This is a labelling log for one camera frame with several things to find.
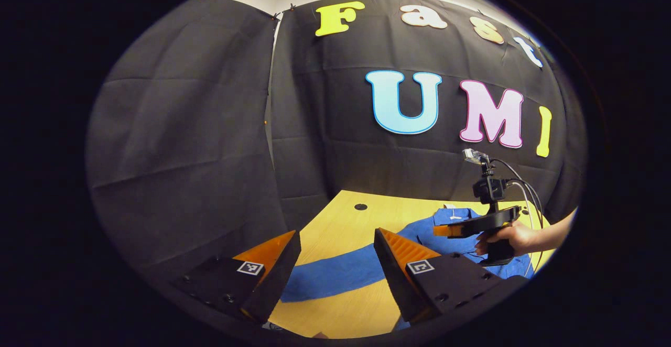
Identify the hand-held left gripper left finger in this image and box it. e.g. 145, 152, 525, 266
173, 230, 302, 326

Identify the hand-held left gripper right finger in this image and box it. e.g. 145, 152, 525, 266
373, 227, 527, 326

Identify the blue corduroy shirt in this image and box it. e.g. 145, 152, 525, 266
280, 207, 535, 332

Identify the white cable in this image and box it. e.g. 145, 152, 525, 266
506, 179, 535, 232

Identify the black cable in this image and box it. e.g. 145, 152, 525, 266
493, 158, 546, 272

